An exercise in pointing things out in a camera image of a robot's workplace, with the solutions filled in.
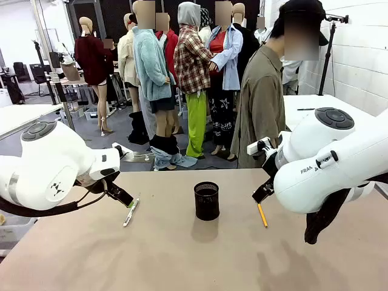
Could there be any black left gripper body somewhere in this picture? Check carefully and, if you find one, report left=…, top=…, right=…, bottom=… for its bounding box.
left=75, top=170, right=122, bottom=195

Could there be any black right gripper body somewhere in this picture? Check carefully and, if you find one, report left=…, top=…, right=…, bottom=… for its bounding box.
left=261, top=150, right=278, bottom=186

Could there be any white silver pen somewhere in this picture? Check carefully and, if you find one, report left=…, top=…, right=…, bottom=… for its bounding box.
left=122, top=193, right=141, bottom=228

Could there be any yellow pencil pink eraser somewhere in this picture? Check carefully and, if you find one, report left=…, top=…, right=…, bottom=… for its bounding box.
left=257, top=203, right=269, bottom=229

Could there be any black mesh pen holder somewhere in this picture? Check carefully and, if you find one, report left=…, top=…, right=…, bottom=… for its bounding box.
left=193, top=181, right=221, bottom=222

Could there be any person in olive shirt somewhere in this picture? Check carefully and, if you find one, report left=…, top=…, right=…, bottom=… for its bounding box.
left=230, top=0, right=330, bottom=169

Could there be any pile of jeans clothing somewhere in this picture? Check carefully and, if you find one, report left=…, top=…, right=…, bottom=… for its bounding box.
left=149, top=134, right=198, bottom=172

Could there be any large white side table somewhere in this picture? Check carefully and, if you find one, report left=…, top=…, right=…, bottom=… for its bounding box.
left=283, top=94, right=377, bottom=132

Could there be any white table with metal leg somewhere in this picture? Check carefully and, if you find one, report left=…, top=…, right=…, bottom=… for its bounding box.
left=0, top=103, right=76, bottom=141

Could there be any mannequin in light blue shirt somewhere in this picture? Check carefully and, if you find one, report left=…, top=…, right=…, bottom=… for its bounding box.
left=208, top=0, right=244, bottom=161

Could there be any mannequin in maroon top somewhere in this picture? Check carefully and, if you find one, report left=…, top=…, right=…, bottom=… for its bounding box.
left=73, top=16, right=115, bottom=136

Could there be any black tripod stand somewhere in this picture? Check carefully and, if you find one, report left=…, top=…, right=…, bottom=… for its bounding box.
left=317, top=13, right=350, bottom=96

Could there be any mannequin in cream jacket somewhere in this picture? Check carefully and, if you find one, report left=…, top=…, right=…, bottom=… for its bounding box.
left=117, top=13, right=141, bottom=113

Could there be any mannequin in black coat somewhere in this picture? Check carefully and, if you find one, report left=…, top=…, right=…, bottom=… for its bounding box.
left=232, top=2, right=262, bottom=89

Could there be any mannequin in blue fleece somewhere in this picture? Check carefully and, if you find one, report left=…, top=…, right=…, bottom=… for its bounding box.
left=132, top=0, right=177, bottom=143

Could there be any mannequin in plaid shirt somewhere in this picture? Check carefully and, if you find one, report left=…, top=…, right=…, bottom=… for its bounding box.
left=173, top=2, right=213, bottom=159

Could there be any black office chair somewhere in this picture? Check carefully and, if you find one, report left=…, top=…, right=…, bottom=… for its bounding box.
left=12, top=61, right=32, bottom=84

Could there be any mannequin in red hoodie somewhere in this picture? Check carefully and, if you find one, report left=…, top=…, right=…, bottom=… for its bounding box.
left=155, top=13, right=180, bottom=134

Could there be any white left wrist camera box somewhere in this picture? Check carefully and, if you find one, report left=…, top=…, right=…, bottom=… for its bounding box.
left=90, top=146, right=122, bottom=181

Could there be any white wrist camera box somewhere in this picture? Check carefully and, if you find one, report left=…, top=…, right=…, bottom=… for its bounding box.
left=90, top=146, right=122, bottom=181
left=247, top=136, right=271, bottom=156

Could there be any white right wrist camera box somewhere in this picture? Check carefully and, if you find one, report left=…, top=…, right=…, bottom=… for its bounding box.
left=247, top=136, right=271, bottom=156

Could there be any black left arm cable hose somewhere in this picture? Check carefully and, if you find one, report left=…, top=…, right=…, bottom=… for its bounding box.
left=0, top=187, right=109, bottom=218

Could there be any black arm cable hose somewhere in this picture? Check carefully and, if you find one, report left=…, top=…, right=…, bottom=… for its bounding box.
left=304, top=187, right=352, bottom=245
left=0, top=187, right=109, bottom=218

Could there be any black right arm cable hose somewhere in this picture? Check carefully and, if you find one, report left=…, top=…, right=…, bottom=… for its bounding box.
left=304, top=187, right=352, bottom=245

